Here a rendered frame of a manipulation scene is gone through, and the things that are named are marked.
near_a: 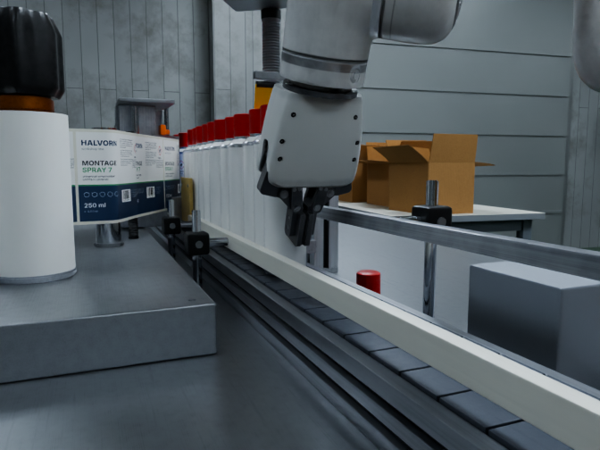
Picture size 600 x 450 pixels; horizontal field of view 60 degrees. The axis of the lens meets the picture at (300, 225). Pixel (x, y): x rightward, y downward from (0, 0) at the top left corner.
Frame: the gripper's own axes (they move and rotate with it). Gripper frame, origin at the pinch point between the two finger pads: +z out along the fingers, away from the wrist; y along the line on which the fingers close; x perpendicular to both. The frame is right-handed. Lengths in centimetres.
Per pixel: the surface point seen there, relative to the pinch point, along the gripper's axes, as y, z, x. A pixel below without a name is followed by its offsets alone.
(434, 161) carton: -126, 41, -138
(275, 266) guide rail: 4.2, 2.4, 4.6
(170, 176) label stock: 6, 15, -55
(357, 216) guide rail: -3.1, -4.1, 6.7
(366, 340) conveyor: 3.2, -1.1, 21.5
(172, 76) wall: -56, 69, -450
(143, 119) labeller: 10, 6, -64
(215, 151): 2.1, 2.3, -32.3
